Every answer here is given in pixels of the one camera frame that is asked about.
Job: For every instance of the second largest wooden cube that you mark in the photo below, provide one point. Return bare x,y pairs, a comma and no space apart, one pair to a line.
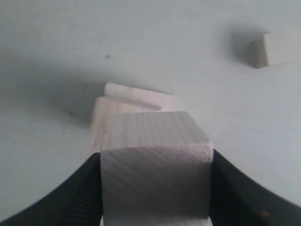
107,106

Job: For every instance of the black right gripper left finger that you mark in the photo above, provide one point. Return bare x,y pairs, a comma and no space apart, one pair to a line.
76,202

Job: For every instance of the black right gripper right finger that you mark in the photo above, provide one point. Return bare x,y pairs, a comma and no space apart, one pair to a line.
237,200

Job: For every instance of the smallest wooden cube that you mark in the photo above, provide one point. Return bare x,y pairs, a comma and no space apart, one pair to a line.
277,48

